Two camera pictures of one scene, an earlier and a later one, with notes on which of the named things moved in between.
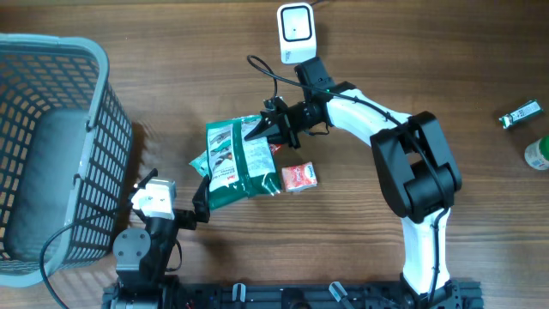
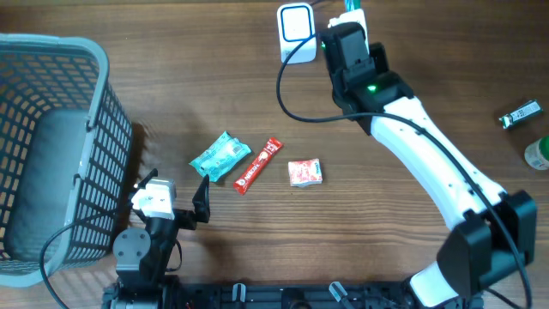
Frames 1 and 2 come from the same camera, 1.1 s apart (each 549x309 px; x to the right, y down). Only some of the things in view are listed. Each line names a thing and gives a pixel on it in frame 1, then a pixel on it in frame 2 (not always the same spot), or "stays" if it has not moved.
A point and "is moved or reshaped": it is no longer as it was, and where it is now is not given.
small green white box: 527,111 stays
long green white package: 239,168 → 351,5
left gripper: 188,221 stays
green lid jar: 537,154 stays
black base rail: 453,294 stays
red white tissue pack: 299,177 is moved or reshaped
